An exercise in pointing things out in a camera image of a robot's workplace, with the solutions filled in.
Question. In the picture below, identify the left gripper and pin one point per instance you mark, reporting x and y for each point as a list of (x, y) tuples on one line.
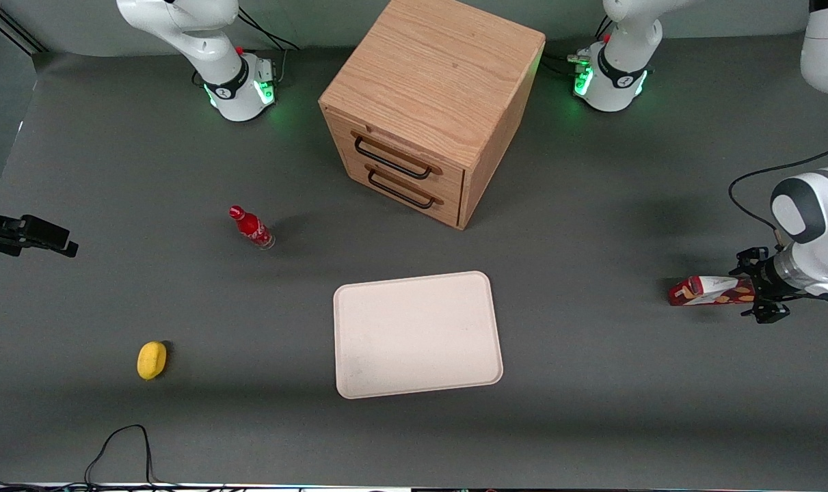
[(767, 275)]

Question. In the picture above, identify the red cookie box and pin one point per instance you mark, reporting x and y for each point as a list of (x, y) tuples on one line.
[(701, 290)]

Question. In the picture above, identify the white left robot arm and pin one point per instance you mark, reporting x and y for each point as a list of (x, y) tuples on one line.
[(619, 82)]

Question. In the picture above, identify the beige plastic tray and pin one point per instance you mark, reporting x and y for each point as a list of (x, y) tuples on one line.
[(414, 335)]

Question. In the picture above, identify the yellow lemon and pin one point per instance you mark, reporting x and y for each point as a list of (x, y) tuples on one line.
[(151, 360)]

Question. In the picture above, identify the red cola bottle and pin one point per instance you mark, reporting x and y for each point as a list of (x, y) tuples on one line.
[(251, 227)]

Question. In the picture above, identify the wooden drawer front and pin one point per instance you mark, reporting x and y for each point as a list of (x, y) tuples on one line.
[(448, 208), (448, 181)]

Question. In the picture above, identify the wooden two-drawer cabinet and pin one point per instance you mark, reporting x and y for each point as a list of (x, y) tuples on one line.
[(434, 75)]

